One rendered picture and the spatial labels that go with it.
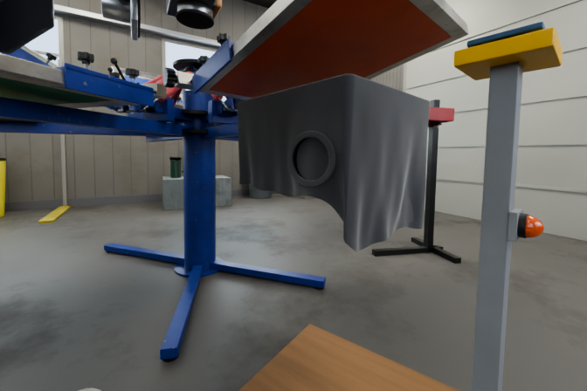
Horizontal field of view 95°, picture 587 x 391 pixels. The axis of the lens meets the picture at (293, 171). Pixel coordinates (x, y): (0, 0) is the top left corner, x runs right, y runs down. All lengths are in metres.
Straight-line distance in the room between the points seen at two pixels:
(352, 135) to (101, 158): 4.29
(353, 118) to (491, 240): 0.35
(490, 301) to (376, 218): 0.30
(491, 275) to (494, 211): 0.12
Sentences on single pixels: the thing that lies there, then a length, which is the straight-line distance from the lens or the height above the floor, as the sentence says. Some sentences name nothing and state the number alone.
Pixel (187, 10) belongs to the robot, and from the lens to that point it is 0.65.
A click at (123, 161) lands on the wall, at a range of 4.68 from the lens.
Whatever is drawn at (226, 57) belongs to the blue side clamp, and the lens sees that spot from 0.94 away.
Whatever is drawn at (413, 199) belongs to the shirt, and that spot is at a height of 0.62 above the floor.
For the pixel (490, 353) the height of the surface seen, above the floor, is 0.41.
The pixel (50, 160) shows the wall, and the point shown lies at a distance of 4.78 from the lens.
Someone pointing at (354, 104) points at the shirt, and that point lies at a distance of 0.65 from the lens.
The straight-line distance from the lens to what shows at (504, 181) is 0.59.
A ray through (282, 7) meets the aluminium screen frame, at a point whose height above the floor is 1.12.
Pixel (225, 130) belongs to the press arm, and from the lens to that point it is 1.49.
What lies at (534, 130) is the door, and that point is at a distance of 3.82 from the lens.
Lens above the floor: 0.77
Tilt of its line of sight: 4 degrees down
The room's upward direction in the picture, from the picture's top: 1 degrees clockwise
